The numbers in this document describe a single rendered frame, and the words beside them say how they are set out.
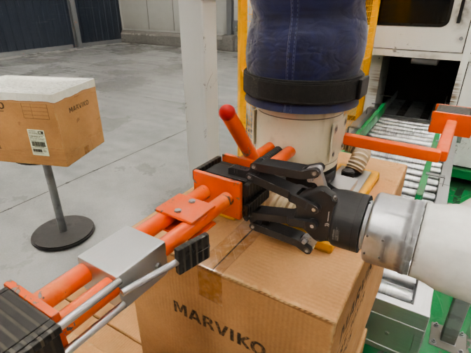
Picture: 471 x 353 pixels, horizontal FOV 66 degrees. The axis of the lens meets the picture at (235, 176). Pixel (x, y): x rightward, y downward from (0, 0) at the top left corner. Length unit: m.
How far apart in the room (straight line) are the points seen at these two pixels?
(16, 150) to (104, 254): 1.96
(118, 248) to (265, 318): 0.27
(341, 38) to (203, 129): 1.62
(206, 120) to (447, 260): 1.84
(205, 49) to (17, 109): 1.03
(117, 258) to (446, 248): 0.34
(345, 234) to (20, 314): 0.34
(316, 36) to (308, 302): 0.40
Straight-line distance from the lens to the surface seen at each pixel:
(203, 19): 2.06
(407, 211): 0.45
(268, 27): 0.65
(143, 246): 0.41
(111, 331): 1.26
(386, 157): 2.53
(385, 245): 0.45
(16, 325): 0.35
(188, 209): 0.47
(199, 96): 2.14
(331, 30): 0.63
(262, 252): 0.63
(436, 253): 0.44
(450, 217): 0.45
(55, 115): 2.10
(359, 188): 0.81
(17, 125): 2.27
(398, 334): 1.36
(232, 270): 0.59
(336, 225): 0.46
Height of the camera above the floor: 1.45
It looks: 26 degrees down
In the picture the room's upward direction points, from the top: straight up
